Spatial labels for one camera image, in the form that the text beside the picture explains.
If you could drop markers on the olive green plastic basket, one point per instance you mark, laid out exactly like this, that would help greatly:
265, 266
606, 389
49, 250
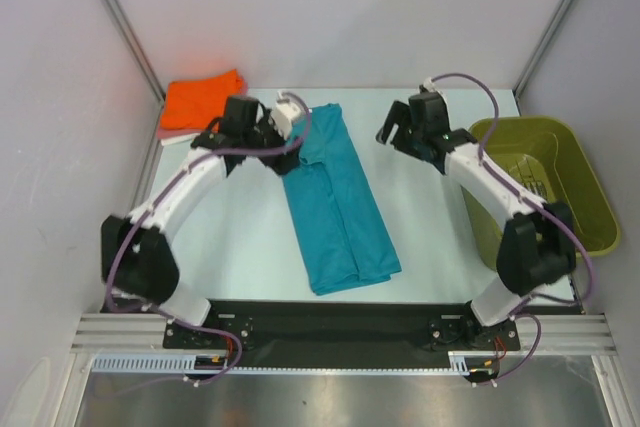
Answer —
544, 155

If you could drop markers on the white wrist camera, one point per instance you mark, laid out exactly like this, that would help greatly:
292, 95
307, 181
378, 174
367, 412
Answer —
429, 85
289, 110

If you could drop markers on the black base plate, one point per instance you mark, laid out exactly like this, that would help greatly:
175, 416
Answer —
287, 336

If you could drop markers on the aluminium corner post right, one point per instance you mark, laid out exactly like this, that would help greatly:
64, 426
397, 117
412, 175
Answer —
553, 27

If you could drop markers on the aluminium corner post left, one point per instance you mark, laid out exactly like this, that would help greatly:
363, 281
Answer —
122, 23

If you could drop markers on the aluminium rail profile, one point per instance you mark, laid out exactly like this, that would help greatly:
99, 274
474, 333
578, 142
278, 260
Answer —
560, 335

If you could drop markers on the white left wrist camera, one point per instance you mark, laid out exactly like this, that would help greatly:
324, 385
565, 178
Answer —
289, 110

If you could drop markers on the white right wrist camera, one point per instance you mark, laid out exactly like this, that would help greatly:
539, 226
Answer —
429, 85

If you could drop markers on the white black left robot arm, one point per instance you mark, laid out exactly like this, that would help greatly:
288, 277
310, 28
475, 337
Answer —
136, 250

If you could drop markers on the slotted grey cable duct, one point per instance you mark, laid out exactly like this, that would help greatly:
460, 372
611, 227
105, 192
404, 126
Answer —
192, 364

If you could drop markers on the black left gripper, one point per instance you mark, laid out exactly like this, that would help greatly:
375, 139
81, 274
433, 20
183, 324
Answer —
284, 164

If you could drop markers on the aluminium corner post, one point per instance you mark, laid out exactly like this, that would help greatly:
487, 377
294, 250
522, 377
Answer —
122, 23
553, 27

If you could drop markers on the folded pink t shirt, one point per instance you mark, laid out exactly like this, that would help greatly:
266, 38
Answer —
172, 133

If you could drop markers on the folded white t shirt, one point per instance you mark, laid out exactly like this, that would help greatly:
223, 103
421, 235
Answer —
177, 139

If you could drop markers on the teal t shirt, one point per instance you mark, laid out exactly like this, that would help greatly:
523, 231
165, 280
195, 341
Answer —
342, 237

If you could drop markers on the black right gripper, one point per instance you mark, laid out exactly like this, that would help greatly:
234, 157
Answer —
399, 114

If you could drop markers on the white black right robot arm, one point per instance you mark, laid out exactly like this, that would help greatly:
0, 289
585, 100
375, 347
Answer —
537, 246

